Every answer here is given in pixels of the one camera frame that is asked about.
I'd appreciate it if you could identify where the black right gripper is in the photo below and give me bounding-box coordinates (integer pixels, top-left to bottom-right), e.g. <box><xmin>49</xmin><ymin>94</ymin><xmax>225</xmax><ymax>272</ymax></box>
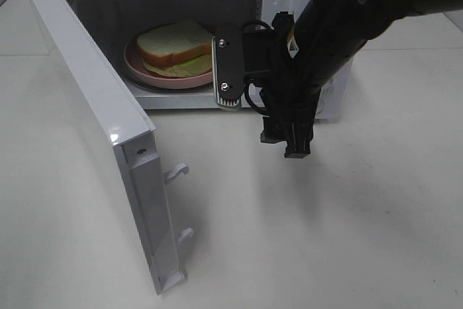
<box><xmin>242</xmin><ymin>28</ymin><xmax>314</xmax><ymax>158</ymax></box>

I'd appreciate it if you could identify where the white bread sandwich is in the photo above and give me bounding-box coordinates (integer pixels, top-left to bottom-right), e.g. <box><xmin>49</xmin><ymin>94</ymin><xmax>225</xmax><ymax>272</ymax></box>
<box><xmin>135</xmin><ymin>21</ymin><xmax>213</xmax><ymax>78</ymax></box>

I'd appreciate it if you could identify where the white microwave door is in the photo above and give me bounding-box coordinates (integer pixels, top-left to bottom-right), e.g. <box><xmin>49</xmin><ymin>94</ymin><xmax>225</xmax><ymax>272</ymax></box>
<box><xmin>30</xmin><ymin>0</ymin><xmax>194</xmax><ymax>294</ymax></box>

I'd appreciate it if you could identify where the pink round plate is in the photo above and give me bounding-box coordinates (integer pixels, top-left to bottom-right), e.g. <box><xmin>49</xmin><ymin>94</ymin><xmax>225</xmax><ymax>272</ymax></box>
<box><xmin>123</xmin><ymin>21</ymin><xmax>213</xmax><ymax>90</ymax></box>

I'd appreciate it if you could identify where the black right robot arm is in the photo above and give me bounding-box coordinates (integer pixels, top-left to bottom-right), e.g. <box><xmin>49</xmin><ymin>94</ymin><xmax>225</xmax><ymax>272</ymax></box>
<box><xmin>242</xmin><ymin>0</ymin><xmax>462</xmax><ymax>158</ymax></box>

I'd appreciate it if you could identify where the glass microwave turntable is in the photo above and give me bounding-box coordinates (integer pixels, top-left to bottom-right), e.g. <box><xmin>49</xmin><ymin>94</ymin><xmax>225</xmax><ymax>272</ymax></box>
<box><xmin>132</xmin><ymin>72</ymin><xmax>213</xmax><ymax>90</ymax></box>

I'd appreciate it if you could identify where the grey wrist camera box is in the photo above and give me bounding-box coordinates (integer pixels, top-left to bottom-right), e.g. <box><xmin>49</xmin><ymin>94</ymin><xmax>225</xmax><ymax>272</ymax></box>
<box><xmin>211</xmin><ymin>23</ymin><xmax>245</xmax><ymax>111</ymax></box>

